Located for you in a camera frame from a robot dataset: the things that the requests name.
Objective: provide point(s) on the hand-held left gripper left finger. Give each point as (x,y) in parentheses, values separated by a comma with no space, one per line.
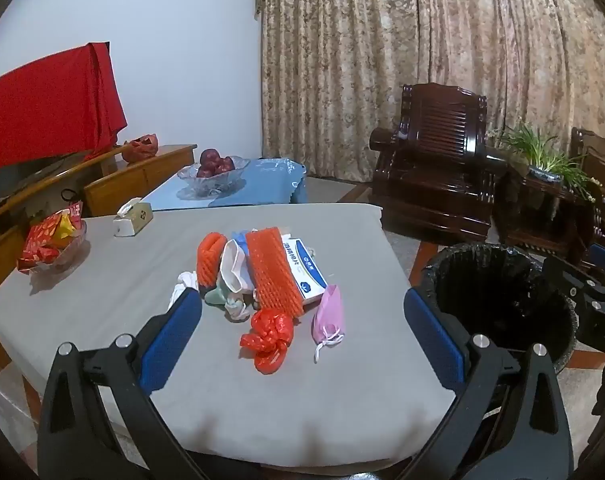
(170,345)

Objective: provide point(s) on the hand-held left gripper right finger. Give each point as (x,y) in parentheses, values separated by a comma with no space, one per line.
(435,340)

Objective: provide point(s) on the black-bagged waste bin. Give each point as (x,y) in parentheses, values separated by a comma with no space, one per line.
(482,300)

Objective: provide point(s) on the small orange foam net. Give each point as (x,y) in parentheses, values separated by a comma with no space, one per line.
(210,257)

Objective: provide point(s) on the red plastic bag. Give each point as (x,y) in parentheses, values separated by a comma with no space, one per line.
(267,340)

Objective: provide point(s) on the pink face mask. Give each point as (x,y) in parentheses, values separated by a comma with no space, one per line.
(328,315)

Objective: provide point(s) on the long orange foam net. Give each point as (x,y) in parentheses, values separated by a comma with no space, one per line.
(270,275)

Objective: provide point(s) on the blue plastic bag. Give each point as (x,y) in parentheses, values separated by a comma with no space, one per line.
(238,237)

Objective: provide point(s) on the white and blue box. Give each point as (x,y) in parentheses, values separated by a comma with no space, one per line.
(305,270)

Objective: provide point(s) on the dark wooden side table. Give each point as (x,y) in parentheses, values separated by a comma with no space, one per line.
(532,210)

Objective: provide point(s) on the dark wooden armchair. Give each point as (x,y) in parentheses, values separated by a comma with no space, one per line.
(432,170)
(602,160)

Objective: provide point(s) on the potted green plant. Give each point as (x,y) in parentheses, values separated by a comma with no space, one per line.
(537,147)

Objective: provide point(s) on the tissue box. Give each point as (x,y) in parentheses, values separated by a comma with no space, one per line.
(135,217)

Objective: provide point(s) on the glass snack bowl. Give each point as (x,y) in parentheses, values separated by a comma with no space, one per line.
(72,252)

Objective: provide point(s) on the pile of red snack packets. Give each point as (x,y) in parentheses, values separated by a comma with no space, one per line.
(45,240)

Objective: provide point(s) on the glass fruit bowl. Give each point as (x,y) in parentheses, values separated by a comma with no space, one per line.
(212,185)

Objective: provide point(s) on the wooden cabinet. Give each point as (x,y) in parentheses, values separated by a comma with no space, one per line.
(147,170)

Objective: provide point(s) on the heap of red apples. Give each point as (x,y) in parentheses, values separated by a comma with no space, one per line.
(215,162)

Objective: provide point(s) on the black television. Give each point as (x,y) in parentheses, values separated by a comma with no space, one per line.
(12,175)

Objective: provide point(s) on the red cloth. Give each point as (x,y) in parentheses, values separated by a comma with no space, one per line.
(47,105)

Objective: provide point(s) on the beige patterned curtain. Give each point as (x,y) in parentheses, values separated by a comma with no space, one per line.
(382,35)

